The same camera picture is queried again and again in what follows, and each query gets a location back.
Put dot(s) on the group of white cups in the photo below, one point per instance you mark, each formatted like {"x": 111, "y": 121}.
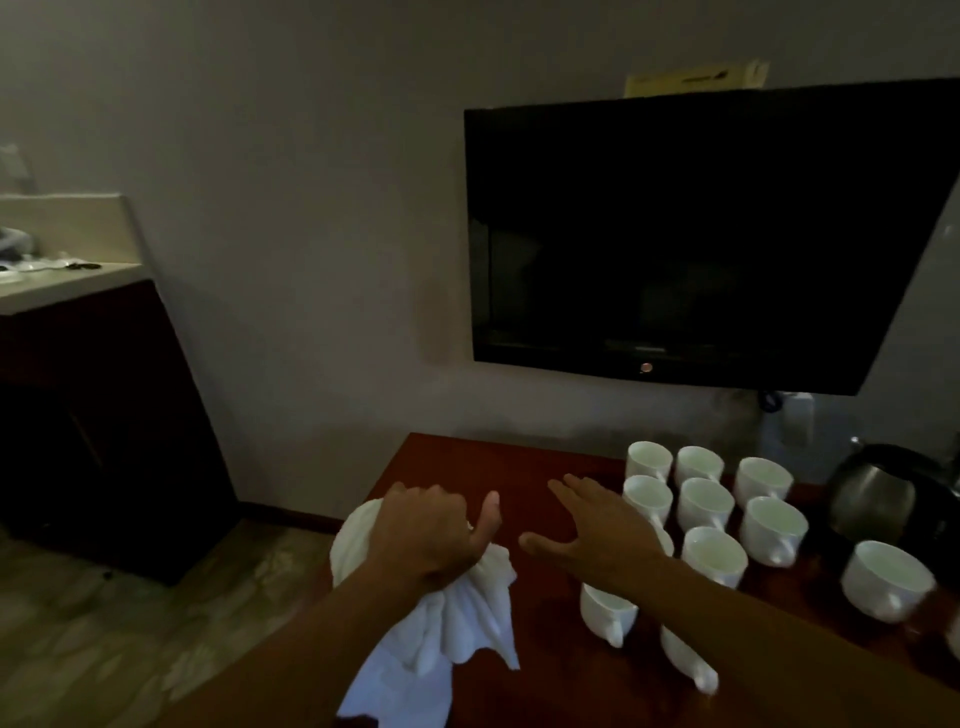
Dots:
{"x": 763, "y": 476}

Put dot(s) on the dark wooden cabinet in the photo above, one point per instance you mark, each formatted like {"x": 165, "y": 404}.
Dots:
{"x": 112, "y": 435}

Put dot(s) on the person's right forearm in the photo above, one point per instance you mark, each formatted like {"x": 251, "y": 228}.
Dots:
{"x": 787, "y": 660}

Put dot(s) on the dark red wooden table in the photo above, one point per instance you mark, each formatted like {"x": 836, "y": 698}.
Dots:
{"x": 487, "y": 465}

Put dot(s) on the person's left hand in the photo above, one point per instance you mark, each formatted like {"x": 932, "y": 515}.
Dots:
{"x": 427, "y": 540}

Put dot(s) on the small dark flat object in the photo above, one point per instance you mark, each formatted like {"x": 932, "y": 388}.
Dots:
{"x": 84, "y": 265}

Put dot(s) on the black wall television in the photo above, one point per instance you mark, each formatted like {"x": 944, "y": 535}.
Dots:
{"x": 712, "y": 225}

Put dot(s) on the person's left forearm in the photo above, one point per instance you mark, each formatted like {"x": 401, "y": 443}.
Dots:
{"x": 300, "y": 660}

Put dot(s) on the pale stone countertop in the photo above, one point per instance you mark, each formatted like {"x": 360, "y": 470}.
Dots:
{"x": 67, "y": 289}

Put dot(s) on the grey crumpled bundle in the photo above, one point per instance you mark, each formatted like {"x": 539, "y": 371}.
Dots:
{"x": 13, "y": 241}

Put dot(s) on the white ceramic cup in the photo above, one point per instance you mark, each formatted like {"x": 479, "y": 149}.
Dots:
{"x": 954, "y": 637}
{"x": 666, "y": 541}
{"x": 705, "y": 502}
{"x": 697, "y": 465}
{"x": 649, "y": 457}
{"x": 889, "y": 581}
{"x": 714, "y": 555}
{"x": 686, "y": 660}
{"x": 607, "y": 611}
{"x": 647, "y": 499}

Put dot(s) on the pale yellow flat box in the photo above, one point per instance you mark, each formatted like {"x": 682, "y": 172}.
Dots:
{"x": 697, "y": 79}

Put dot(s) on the white cloth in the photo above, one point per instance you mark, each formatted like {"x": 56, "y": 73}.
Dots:
{"x": 465, "y": 615}

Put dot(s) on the person's right hand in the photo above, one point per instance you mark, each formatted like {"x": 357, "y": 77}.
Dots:
{"x": 615, "y": 547}

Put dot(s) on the steel kettle with black lid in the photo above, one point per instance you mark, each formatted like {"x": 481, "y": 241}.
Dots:
{"x": 870, "y": 495}

